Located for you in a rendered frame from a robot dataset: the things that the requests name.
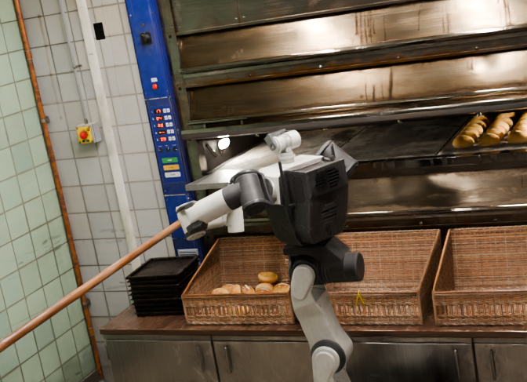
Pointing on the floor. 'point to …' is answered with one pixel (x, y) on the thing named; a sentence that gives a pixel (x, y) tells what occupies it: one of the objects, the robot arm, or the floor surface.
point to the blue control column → (152, 60)
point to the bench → (152, 361)
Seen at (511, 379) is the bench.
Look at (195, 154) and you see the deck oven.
